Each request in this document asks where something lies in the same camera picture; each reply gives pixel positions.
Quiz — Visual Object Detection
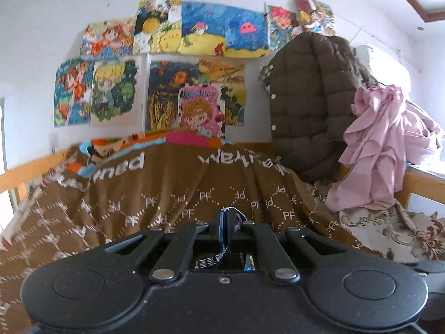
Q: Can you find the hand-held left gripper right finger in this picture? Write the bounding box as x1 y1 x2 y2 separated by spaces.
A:
228 212 349 284

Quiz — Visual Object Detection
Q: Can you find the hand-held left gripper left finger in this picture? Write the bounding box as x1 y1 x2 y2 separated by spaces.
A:
102 209 226 283

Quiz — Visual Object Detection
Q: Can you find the brown printed blanket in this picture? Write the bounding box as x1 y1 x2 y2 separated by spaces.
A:
0 129 383 334

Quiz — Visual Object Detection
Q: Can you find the pink blond chibi poster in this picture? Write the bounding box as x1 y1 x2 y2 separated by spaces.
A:
178 83 226 140

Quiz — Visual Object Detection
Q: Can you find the brown quilted jacket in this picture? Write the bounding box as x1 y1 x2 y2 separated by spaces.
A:
261 31 383 183

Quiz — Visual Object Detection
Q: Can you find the dark orange flower poster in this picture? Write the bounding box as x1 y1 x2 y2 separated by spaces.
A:
147 59 200 132

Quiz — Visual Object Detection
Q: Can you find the floral bedsheet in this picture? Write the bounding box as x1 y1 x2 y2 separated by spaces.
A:
309 181 445 265

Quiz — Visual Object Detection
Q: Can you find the pink garment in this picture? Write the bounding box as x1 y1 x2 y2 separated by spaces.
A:
327 84 445 213

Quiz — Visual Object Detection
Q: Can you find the yellow landscape poster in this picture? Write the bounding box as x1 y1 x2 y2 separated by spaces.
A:
198 58 247 126

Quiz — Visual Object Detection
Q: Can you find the blond chibi green poster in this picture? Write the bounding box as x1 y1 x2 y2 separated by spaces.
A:
90 57 140 127

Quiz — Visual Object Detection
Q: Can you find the white shelf board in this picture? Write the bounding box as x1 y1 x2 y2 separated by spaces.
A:
405 160 445 180

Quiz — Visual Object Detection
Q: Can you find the orange-haired girl blue poster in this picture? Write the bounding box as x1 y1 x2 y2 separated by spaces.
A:
54 59 96 127

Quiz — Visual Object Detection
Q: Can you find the blue sea jellyfish poster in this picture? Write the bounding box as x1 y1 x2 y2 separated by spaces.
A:
178 1 271 58

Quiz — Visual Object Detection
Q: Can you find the red-haired face poster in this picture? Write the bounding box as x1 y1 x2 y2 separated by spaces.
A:
266 4 300 51

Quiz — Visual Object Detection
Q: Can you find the white air conditioner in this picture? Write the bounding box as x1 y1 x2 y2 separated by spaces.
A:
355 43 414 87

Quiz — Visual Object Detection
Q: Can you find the black and yellow moon poster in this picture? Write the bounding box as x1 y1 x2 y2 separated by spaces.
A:
133 0 183 54

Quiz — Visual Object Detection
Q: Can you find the lying orange-haired girl poster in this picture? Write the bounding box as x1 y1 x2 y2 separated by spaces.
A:
80 17 136 60

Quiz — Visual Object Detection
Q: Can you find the blond figure poster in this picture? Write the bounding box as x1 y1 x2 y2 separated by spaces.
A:
294 0 337 36

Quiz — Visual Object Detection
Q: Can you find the wooden bed frame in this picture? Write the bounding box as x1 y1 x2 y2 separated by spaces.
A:
0 141 445 213

